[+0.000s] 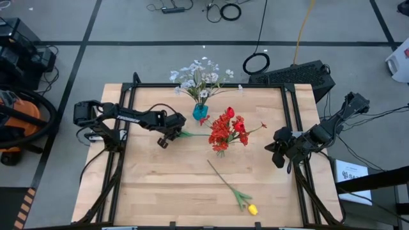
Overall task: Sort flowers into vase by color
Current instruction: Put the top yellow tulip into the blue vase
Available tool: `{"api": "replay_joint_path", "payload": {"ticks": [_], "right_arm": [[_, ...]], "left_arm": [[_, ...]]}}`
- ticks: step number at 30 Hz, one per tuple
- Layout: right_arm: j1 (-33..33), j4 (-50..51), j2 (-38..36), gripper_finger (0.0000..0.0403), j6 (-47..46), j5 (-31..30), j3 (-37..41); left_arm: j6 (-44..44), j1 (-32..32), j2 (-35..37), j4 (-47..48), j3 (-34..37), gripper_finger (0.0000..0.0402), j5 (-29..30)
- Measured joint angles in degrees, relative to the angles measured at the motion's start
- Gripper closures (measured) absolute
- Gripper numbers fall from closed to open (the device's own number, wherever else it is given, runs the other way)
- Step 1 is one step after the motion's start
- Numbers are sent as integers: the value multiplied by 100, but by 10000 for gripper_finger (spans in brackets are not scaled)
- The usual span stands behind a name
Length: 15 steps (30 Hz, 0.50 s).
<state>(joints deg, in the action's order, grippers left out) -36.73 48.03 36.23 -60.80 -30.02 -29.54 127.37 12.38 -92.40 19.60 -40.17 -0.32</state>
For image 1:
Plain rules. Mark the white printed sign box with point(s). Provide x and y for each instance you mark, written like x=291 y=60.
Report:
x=351 y=174

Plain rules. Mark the black metal beam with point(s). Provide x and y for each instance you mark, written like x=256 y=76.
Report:
x=374 y=181

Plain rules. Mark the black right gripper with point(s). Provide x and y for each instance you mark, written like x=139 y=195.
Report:
x=286 y=143

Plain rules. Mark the black equipment case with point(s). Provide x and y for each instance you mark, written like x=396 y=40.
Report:
x=16 y=32

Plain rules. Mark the black striped floor mat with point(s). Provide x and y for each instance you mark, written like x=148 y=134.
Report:
x=12 y=207

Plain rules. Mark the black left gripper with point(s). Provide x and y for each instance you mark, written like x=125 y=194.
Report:
x=175 y=123

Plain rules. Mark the black power strip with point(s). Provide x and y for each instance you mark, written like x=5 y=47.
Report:
x=173 y=10

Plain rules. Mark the red artificial flower bunch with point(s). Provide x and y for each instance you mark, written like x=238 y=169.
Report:
x=244 y=139
x=219 y=132

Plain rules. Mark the blue glass vase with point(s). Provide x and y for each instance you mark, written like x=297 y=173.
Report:
x=199 y=112

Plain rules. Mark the orange shop vacuum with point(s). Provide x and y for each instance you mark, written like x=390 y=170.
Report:
x=22 y=118

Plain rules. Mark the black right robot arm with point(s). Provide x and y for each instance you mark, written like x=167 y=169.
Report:
x=329 y=129

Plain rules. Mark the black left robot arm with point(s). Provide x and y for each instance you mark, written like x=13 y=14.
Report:
x=128 y=116

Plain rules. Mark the black electronics box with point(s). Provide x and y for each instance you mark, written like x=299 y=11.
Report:
x=19 y=67

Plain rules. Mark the black stand base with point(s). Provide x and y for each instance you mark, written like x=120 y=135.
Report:
x=404 y=7

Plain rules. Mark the yellow artificial tulip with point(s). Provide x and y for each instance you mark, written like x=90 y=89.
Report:
x=185 y=134
x=252 y=209

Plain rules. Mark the black aluminium table frame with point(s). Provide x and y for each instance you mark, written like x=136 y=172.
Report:
x=255 y=85

